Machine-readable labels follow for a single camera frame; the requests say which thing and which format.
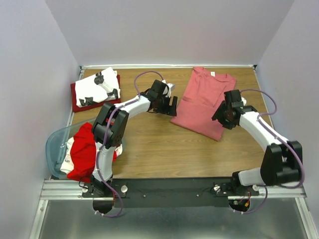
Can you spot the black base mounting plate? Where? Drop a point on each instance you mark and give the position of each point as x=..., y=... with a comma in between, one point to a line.
x=166, y=192

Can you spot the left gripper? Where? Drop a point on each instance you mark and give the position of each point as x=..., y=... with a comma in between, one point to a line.
x=172, y=109

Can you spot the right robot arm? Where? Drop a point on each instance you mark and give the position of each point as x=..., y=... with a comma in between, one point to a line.
x=282, y=162

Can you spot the aluminium frame rail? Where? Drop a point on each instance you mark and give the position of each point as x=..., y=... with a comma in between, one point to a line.
x=276, y=213

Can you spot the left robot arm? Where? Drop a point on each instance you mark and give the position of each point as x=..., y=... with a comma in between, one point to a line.
x=110, y=124

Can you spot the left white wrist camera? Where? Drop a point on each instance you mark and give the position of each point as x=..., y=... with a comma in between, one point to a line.
x=169, y=87

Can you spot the folded white printed t-shirt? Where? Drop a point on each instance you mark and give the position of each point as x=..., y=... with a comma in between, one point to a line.
x=103, y=86

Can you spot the red and white t-shirt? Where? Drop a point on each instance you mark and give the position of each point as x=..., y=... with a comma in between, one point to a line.
x=79, y=161

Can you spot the folded dark red t-shirt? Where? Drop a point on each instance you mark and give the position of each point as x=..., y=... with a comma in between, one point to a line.
x=76, y=108

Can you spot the clear plastic basket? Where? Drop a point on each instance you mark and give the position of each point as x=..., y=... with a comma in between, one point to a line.
x=56, y=148

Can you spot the pink polo shirt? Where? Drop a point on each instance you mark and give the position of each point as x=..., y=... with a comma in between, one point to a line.
x=202, y=97

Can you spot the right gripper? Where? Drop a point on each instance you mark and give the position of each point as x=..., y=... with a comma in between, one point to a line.
x=218, y=115

